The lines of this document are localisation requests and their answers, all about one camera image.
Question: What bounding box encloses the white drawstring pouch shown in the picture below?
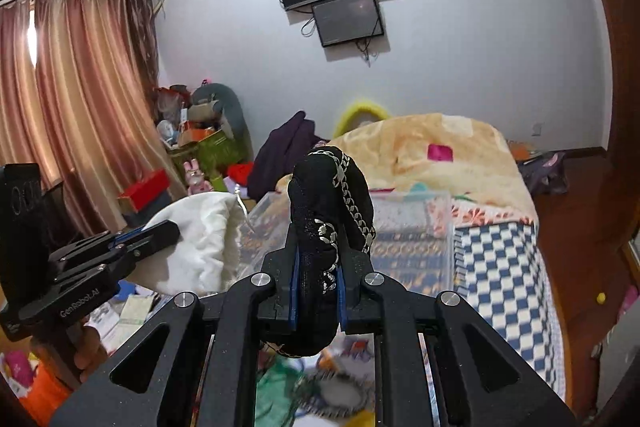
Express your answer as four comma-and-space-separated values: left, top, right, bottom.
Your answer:
127, 192, 245, 297

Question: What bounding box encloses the green knitted glove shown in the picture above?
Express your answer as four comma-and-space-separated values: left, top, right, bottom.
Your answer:
254, 357, 302, 427

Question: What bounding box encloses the black chain pouch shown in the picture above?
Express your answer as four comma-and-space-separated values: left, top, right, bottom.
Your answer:
262, 146, 376, 358

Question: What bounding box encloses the red gift box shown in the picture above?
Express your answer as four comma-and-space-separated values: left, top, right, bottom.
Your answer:
117, 169, 169, 213

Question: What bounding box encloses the pink bunny plush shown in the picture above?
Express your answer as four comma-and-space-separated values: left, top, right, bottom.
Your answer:
183, 158, 213, 195

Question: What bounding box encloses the patterned patchwork bedspread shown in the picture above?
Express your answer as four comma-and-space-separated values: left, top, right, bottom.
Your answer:
240, 196, 566, 427

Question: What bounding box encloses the green storage box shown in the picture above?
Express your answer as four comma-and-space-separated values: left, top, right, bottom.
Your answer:
165, 129, 247, 185

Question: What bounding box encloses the grey plush toy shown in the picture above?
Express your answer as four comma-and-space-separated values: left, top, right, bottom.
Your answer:
188, 82, 246, 140

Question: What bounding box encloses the dark purple jacket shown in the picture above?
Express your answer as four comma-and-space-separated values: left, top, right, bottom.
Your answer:
247, 110, 321, 202

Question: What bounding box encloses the pink striped curtain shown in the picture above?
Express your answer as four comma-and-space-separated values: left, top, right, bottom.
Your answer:
1, 0, 186, 235

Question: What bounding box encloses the clear plastic storage box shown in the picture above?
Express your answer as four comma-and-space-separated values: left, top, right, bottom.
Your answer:
238, 191, 454, 296

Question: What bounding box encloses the beige fleece blanket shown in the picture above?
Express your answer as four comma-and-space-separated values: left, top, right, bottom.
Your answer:
274, 111, 539, 228

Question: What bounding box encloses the wooden door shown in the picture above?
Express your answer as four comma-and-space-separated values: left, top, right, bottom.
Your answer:
602, 0, 639, 246

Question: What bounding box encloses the yellow plush ring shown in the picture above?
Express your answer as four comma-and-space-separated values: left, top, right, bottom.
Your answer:
332, 98, 393, 139

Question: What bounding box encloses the small black wall monitor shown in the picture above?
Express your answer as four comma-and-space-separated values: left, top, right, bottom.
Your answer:
311, 0, 385, 48

